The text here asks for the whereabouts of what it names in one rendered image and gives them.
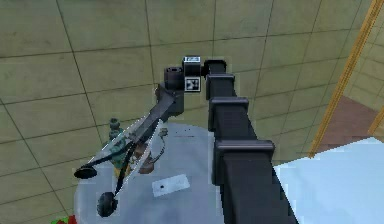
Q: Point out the pale grey round table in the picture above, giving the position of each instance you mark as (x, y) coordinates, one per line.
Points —
(180, 156)

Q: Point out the green knobbed figurine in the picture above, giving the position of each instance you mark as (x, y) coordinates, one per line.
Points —
(117, 146)

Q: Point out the red and green small object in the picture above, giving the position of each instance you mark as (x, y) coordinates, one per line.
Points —
(65, 220)

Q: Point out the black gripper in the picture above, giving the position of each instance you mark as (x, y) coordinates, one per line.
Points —
(170, 100)

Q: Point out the brown small lump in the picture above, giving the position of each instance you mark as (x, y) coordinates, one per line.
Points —
(146, 164)

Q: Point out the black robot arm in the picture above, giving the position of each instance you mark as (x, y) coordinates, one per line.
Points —
(240, 166)

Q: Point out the pale blue flat furniture top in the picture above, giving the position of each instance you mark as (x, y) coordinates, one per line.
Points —
(333, 186)

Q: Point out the orange wooden door frame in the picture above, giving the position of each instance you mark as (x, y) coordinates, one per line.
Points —
(346, 70)

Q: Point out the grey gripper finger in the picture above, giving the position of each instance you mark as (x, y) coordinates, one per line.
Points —
(86, 172)
(107, 204)

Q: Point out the white flat card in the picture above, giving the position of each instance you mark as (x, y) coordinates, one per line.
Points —
(170, 185)

